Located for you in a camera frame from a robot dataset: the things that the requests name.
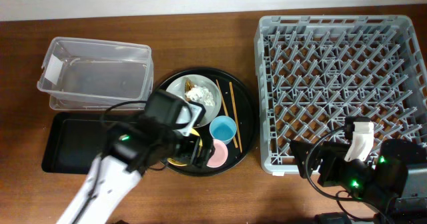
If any crumpled white napkin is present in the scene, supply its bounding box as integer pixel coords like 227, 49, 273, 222
185, 85, 216, 107

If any grey dishwasher rack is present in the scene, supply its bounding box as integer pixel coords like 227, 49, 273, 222
254, 15, 426, 176

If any clear plastic bin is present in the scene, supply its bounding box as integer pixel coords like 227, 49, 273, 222
37, 37, 154, 110

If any light blue cup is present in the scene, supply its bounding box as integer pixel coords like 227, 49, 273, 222
209, 115, 237, 145

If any black rectangular tray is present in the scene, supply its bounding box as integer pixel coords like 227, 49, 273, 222
41, 112, 107, 174

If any right wooden chopstick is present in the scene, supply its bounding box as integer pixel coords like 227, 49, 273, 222
229, 82, 243, 153

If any left wooden chopstick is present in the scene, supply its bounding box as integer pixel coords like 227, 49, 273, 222
216, 79, 239, 149

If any grey plate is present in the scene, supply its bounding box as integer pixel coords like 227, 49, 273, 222
166, 75, 222, 127

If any pink cup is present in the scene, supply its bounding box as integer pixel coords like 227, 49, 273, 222
206, 139, 228, 168

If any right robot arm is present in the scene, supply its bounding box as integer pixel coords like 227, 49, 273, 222
290, 139, 426, 223

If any black round tray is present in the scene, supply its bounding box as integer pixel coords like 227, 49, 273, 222
155, 67, 260, 177

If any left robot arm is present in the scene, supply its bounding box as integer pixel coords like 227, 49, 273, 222
58, 90, 215, 223

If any wooden chopstick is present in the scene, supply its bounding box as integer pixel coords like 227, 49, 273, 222
229, 82, 243, 153
216, 79, 239, 149

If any yellow bowl with food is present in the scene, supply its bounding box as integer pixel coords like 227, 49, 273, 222
167, 129, 203, 167

